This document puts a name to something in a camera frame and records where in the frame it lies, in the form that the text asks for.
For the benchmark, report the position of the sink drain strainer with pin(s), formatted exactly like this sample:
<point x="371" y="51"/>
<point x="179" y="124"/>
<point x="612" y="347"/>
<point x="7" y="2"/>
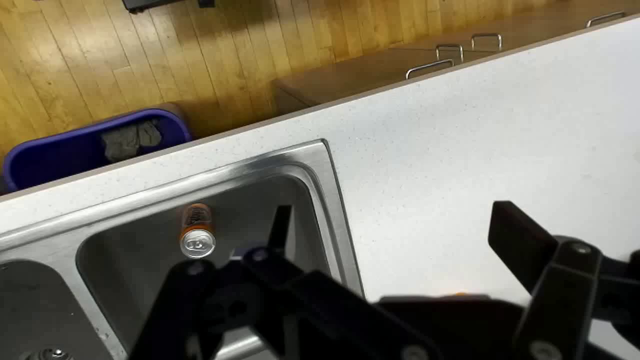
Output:
<point x="47" y="355"/>

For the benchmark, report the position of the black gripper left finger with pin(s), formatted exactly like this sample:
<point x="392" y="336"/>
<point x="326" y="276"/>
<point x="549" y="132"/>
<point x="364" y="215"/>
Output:
<point x="297" y="315"/>

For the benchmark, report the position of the orange soda can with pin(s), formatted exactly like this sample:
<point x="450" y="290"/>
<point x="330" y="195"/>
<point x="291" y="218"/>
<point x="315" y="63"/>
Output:
<point x="197" y="235"/>

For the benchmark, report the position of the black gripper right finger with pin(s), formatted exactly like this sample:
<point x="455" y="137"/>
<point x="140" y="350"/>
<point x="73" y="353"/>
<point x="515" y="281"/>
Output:
<point x="571" y="285"/>

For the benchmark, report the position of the blue plastic bin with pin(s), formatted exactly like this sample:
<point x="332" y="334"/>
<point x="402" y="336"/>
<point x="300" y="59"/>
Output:
<point x="90" y="147"/>

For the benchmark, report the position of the stainless steel sink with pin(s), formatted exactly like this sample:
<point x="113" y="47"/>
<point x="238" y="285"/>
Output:
<point x="86" y="281"/>

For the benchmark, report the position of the wooden cabinet with metal handles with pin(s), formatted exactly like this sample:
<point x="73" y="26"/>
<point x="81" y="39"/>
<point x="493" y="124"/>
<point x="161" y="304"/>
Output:
<point x="442" y="53"/>

